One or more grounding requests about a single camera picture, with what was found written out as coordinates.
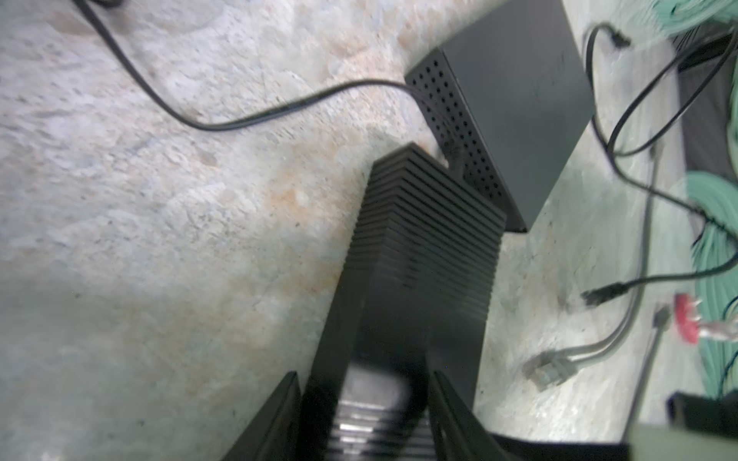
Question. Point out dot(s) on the pink toy with white bunny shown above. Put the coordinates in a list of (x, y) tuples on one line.
[(692, 327)]

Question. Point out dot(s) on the small black ribbed switch box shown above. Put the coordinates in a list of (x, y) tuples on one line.
[(413, 298)]

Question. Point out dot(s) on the large black switch box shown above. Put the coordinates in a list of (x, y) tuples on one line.
[(510, 90)]

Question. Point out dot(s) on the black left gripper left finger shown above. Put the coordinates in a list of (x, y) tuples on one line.
[(273, 432)]

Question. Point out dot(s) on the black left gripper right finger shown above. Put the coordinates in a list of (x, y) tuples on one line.
[(458, 435)]

